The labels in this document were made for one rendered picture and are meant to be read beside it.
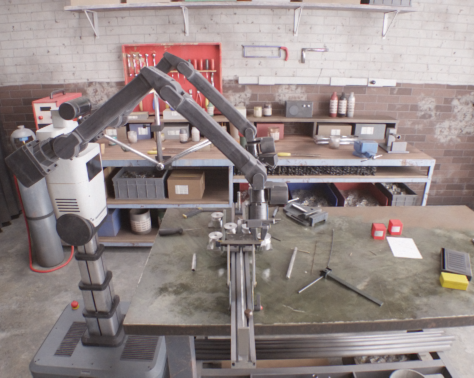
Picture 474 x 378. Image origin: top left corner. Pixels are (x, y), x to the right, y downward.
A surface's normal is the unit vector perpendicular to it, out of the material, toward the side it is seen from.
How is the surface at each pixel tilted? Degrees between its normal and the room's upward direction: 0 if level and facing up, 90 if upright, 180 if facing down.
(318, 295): 0
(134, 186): 90
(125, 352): 0
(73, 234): 90
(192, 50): 90
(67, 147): 89
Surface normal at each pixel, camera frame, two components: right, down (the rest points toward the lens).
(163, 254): 0.00, -0.92
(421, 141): 0.01, 0.38
